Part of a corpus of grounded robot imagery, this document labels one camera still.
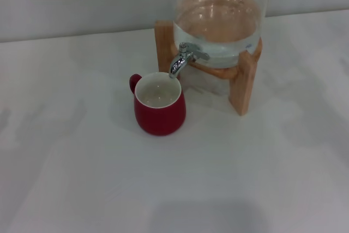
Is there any red ceramic cup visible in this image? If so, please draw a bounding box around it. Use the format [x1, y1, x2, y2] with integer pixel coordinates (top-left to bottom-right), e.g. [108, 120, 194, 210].
[129, 71, 188, 136]

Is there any chrome faucet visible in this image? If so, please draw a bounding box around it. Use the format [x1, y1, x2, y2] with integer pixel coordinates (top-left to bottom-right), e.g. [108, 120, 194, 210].
[168, 41, 210, 79]

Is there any clear glass water dispenser jar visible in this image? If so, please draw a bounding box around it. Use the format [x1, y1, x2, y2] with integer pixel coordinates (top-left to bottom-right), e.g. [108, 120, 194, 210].
[173, 0, 269, 69]

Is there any wooden dispenser stand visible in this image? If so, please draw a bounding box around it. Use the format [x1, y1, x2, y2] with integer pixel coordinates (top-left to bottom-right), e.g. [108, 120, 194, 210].
[154, 19, 263, 117]

